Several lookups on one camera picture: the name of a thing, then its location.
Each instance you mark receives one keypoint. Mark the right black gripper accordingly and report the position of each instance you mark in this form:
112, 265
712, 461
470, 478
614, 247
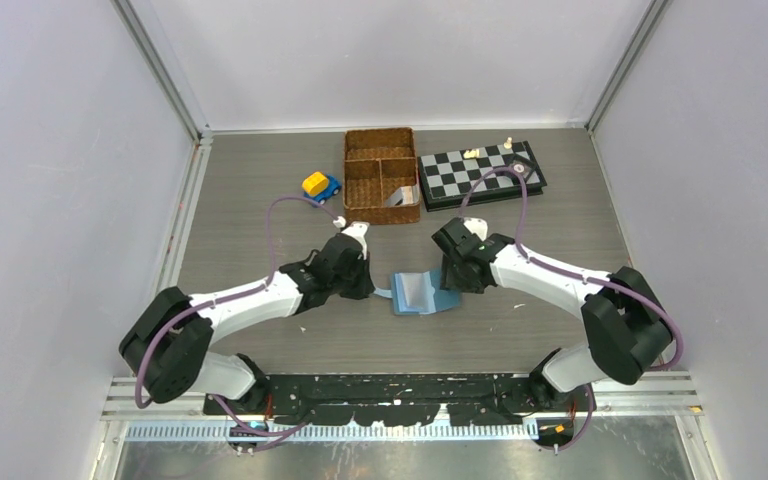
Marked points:
450, 281

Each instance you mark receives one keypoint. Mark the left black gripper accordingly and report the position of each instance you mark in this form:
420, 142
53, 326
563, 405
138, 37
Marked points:
365, 285

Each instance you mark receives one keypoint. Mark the blue card holder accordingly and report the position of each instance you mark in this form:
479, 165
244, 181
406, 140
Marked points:
419, 294

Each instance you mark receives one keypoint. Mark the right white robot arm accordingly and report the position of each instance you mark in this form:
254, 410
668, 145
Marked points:
626, 328

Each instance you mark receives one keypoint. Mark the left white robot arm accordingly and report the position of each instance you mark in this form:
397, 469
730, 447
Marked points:
169, 346

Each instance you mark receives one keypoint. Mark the cards in basket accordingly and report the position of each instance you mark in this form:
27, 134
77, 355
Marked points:
403, 196

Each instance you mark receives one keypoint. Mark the blue yellow toy car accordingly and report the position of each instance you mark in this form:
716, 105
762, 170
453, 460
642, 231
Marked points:
320, 187

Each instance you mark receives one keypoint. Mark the black white chessboard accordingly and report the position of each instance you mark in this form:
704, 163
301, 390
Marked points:
446, 178

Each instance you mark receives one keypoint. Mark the cream chess piece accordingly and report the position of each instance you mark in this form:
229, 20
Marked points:
471, 154

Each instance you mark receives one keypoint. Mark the brown wicker basket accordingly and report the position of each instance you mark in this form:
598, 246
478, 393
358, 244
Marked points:
377, 164

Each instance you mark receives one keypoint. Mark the black square box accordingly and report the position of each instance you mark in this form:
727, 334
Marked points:
518, 167

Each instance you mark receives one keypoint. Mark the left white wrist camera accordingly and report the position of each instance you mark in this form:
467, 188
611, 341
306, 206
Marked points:
356, 230

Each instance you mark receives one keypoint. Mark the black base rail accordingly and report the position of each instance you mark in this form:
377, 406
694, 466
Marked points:
399, 400

